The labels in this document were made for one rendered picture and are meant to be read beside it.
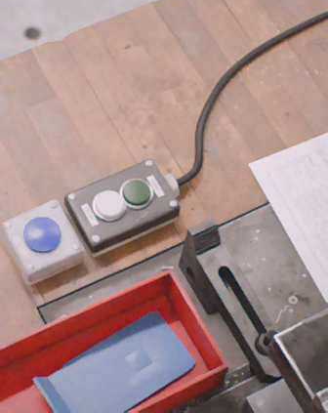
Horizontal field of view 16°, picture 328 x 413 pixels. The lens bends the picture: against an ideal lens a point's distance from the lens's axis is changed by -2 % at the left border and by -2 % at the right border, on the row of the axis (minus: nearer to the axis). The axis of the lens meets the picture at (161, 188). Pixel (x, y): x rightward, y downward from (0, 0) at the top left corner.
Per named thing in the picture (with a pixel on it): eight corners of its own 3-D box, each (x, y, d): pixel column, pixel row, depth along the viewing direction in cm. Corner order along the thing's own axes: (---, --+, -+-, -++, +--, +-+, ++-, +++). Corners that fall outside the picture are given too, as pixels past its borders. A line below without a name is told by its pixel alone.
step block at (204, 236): (178, 265, 122) (187, 227, 115) (201, 254, 123) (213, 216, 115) (207, 314, 120) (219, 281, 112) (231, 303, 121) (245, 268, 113)
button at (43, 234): (17, 232, 120) (17, 224, 119) (50, 218, 122) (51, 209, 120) (33, 264, 119) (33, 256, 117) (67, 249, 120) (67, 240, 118)
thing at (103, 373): (32, 388, 114) (32, 378, 111) (156, 311, 119) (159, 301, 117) (69, 446, 112) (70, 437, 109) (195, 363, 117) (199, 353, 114)
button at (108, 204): (90, 205, 123) (91, 196, 121) (114, 195, 124) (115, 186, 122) (102, 227, 122) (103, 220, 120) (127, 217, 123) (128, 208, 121)
